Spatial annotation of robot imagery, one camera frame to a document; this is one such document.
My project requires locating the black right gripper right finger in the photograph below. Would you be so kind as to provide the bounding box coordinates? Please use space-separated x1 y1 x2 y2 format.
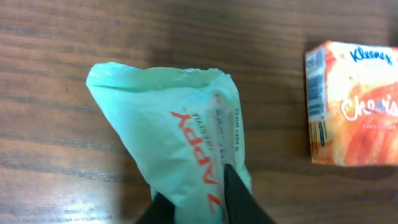
224 164 276 224

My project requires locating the teal wet wipes pack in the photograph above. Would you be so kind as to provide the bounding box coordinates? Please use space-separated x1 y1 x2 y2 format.
86 62 251 223

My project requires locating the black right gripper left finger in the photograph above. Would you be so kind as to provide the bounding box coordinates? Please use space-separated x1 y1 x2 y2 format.
135 193 175 224

